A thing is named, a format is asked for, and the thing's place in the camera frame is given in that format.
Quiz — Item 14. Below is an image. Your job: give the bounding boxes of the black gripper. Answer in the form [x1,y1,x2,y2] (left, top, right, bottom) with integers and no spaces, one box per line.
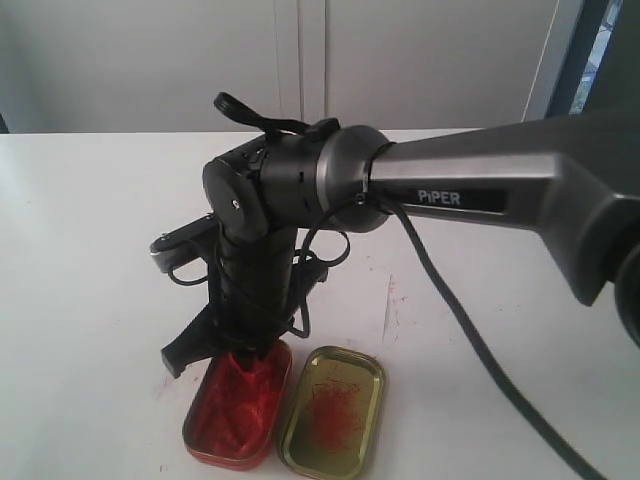
[161,229,328,378]

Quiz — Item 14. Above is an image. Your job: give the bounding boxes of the red ink pad tin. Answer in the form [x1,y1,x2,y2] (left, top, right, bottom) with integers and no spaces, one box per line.
[182,340,292,471]

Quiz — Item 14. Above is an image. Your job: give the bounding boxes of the red stamp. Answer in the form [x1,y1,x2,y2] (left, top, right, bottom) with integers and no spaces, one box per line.
[232,352,272,384]

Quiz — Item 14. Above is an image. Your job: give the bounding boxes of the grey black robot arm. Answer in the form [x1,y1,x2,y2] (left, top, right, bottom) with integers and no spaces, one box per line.
[151,95,639,376]

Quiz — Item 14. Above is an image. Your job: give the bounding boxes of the white paper sheet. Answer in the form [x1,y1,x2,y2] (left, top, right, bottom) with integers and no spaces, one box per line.
[308,265,390,351]

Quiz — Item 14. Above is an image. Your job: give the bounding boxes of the gold tin lid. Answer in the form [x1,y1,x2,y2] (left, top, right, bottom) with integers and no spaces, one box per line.
[277,346,387,479]

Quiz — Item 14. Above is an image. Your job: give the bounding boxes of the white cabinet doors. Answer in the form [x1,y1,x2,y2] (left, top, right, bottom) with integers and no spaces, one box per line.
[1,1,582,133]

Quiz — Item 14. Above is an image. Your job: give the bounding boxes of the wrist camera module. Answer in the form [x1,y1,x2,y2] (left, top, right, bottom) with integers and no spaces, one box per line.
[149,213,220,274]

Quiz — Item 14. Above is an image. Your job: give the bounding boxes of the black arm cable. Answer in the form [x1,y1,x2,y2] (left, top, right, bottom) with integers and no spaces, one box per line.
[169,92,621,480]

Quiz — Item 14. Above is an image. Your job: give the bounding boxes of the dark window frame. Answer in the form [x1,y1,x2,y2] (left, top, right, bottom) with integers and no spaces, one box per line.
[544,0,639,118]

